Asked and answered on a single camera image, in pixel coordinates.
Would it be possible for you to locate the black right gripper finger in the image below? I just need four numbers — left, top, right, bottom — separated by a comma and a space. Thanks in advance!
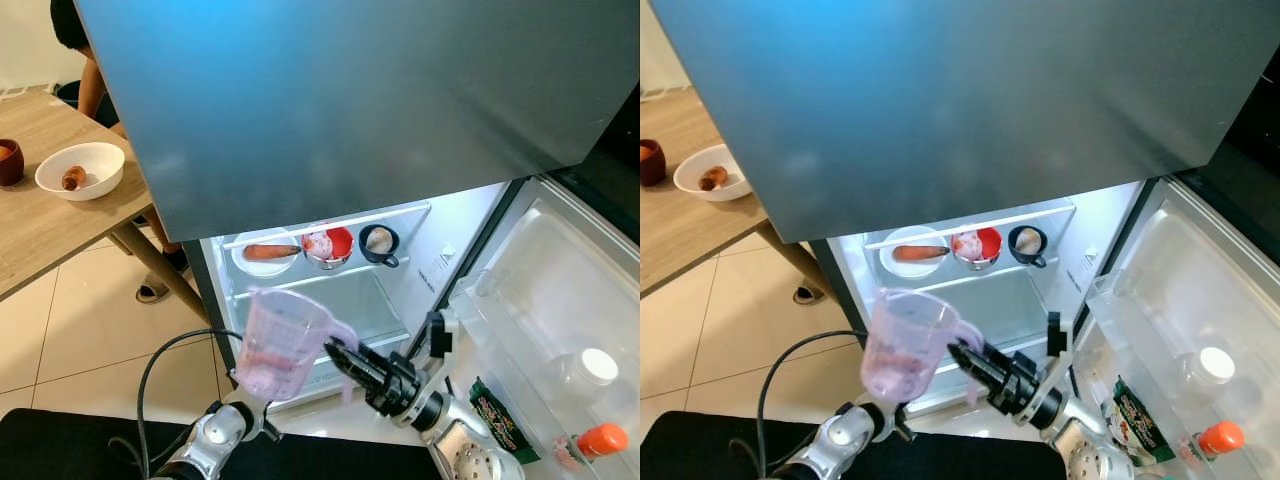
958, 358, 997, 393
335, 358, 374, 392
326, 340, 376, 369
950, 340, 999, 369

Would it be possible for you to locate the clear purple measuring jug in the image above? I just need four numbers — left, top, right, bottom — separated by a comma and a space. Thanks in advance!
859, 287, 987, 405
232, 286, 359, 404

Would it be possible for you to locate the grey fridge door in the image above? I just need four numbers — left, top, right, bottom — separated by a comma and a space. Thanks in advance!
445, 175, 641, 480
1085, 175, 1280, 480

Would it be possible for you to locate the fridge glass shelf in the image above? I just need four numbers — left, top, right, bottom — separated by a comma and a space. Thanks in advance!
219, 202, 434, 252
864, 200, 1078, 251

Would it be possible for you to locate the grey fridge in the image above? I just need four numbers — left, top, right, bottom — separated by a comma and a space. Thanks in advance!
75, 0, 641, 480
645, 0, 1280, 480

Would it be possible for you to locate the clear crisper drawer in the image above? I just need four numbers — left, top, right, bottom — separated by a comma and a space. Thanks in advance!
870, 262, 1061, 411
225, 262, 413, 406

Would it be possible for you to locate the dark blue mug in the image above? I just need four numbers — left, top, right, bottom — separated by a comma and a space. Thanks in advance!
1007, 224, 1050, 270
357, 223, 402, 270

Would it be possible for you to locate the red steel bowl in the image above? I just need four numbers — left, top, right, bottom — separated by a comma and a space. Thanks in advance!
301, 224, 356, 272
949, 225, 1004, 272

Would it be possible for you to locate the green snack packet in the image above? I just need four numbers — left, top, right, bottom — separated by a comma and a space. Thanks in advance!
470, 376, 542, 465
1100, 376, 1168, 465

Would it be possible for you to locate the white plate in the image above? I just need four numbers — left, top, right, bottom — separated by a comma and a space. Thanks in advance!
878, 226, 952, 280
231, 227, 304, 278

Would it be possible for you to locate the clear jar white cap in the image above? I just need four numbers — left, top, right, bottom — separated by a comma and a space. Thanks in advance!
553, 346, 622, 403
1174, 345, 1238, 403

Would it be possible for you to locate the bottle with orange cap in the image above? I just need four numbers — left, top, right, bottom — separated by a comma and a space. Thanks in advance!
574, 422, 630, 464
1194, 420, 1247, 464

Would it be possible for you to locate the white ceramic bowl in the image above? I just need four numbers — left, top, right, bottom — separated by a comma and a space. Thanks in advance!
673, 143, 754, 204
35, 142, 127, 203

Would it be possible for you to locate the light wooden dining table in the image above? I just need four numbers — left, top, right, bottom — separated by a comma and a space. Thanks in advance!
0, 87, 213, 323
640, 87, 863, 301

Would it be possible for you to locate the dark red cup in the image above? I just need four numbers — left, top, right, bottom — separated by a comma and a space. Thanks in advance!
640, 139, 668, 189
0, 139, 26, 189

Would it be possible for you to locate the person in blue shirt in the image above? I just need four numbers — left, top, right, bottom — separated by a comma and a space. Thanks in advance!
50, 0, 193, 306

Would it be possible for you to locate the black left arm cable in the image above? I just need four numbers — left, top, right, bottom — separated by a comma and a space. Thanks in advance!
754, 329, 873, 480
134, 327, 247, 480

